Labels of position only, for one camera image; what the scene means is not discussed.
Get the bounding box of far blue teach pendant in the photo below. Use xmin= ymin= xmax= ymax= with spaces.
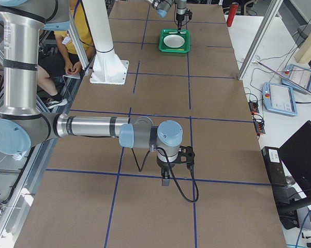
xmin=284 ymin=64 xmax=311 ymax=91

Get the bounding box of black desktop box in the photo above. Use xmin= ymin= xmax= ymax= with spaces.
xmin=261 ymin=146 xmax=291 ymax=188

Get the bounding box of seated person yellow shirt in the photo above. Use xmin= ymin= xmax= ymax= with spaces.
xmin=37 ymin=1 xmax=94 ymax=109

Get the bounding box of white round plate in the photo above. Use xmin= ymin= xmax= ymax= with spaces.
xmin=163 ymin=35 xmax=185 ymax=49

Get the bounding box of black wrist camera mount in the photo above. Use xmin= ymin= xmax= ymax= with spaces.
xmin=177 ymin=146 xmax=195 ymax=166

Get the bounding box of orange black adapter board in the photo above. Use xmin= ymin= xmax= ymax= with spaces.
xmin=248 ymin=101 xmax=259 ymax=114

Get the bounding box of near blue teach pendant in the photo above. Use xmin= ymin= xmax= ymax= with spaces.
xmin=262 ymin=82 xmax=298 ymax=116

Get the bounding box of aluminium frame post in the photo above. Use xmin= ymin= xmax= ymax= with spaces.
xmin=238 ymin=0 xmax=283 ymax=80

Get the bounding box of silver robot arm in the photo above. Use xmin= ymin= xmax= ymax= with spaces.
xmin=145 ymin=0 xmax=188 ymax=34
xmin=0 ymin=1 xmax=183 ymax=185

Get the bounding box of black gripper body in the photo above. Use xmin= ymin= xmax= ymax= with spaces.
xmin=157 ymin=153 xmax=175 ymax=179
xmin=176 ymin=13 xmax=184 ymax=27

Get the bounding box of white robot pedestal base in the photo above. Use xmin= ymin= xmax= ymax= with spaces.
xmin=82 ymin=0 xmax=129 ymax=85

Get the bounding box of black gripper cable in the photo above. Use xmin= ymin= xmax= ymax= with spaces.
xmin=131 ymin=147 xmax=199 ymax=203

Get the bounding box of green plastic tray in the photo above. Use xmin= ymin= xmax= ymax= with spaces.
xmin=158 ymin=29 xmax=190 ymax=53

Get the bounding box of blue teach pendant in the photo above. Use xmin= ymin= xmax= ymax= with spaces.
xmin=262 ymin=82 xmax=298 ymax=116
xmin=284 ymin=64 xmax=311 ymax=91

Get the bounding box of red cylinder bottle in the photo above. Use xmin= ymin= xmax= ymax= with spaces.
xmin=226 ymin=2 xmax=239 ymax=27

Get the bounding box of black computer monitor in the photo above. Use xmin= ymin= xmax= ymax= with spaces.
xmin=279 ymin=120 xmax=311 ymax=196

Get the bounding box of wooden beam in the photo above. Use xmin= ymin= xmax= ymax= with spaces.
xmin=294 ymin=34 xmax=311 ymax=64

